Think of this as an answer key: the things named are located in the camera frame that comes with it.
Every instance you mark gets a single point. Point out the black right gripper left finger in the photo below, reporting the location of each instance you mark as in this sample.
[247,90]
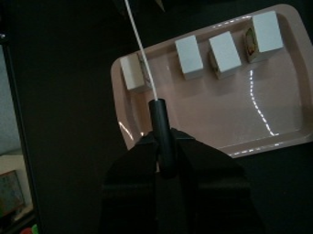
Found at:
[130,189]

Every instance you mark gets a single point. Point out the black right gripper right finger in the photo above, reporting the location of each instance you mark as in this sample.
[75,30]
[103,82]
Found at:
[212,195]

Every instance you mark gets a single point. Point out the pink plastic tray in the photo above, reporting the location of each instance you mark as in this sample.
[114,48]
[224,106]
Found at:
[220,115]

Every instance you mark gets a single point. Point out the small green object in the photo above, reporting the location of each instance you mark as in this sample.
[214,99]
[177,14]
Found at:
[35,228]

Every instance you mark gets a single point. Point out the framed colourful picture board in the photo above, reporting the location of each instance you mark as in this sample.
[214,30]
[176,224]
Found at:
[10,192]

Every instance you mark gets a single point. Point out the white rectangular toy block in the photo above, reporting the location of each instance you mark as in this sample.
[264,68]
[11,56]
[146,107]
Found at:
[225,54]
[189,56]
[132,74]
[267,32]

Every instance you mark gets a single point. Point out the black metal frame post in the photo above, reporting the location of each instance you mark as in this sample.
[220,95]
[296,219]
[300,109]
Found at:
[20,128]

